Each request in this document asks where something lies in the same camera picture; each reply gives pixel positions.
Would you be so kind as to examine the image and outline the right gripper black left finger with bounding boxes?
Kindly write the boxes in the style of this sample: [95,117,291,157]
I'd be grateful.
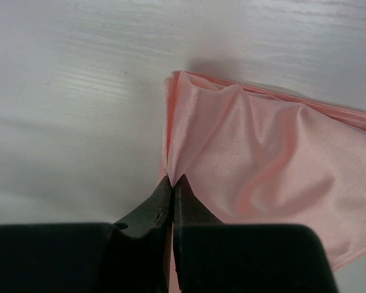
[0,178,173,292]

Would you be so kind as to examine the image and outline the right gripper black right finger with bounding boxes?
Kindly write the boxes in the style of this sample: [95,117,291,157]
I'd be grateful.
[173,176,338,292]

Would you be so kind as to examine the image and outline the pink satin napkin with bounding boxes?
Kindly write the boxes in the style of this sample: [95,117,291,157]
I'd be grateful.
[162,70,366,293]

